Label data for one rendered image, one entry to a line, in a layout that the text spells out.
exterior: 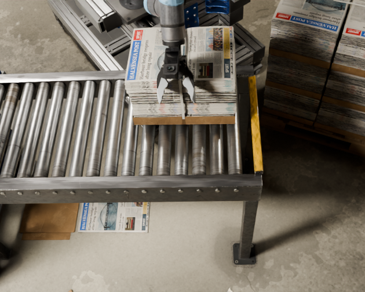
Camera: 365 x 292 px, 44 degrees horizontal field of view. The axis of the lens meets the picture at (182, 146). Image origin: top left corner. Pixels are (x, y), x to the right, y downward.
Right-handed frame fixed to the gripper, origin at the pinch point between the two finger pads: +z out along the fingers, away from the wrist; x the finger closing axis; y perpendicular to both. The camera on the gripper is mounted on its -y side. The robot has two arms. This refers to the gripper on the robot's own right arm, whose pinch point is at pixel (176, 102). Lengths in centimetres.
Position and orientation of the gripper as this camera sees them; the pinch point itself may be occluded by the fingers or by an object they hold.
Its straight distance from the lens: 148.4
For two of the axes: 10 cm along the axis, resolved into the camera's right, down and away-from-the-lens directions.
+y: 0.8, -4.2, 9.1
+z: 0.5, 9.1, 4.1
